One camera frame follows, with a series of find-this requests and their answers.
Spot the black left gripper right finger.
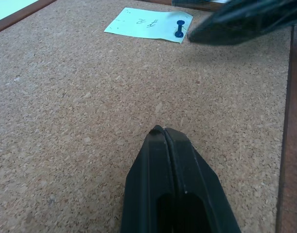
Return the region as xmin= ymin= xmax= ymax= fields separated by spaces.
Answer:
xmin=164 ymin=127 xmax=242 ymax=233

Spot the green paper note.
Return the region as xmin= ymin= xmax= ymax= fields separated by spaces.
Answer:
xmin=104 ymin=7 xmax=194 ymax=44

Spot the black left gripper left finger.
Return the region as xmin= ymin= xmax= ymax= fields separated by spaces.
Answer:
xmin=121 ymin=124 xmax=175 ymax=233

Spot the blue pushpin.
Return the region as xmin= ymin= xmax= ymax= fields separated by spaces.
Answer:
xmin=174 ymin=20 xmax=186 ymax=39

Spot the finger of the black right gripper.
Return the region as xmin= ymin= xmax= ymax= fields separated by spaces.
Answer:
xmin=172 ymin=0 xmax=231 ymax=12
xmin=187 ymin=0 xmax=297 ymax=46

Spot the cork board with wooden frame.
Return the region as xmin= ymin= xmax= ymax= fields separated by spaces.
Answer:
xmin=0 ymin=0 xmax=297 ymax=233

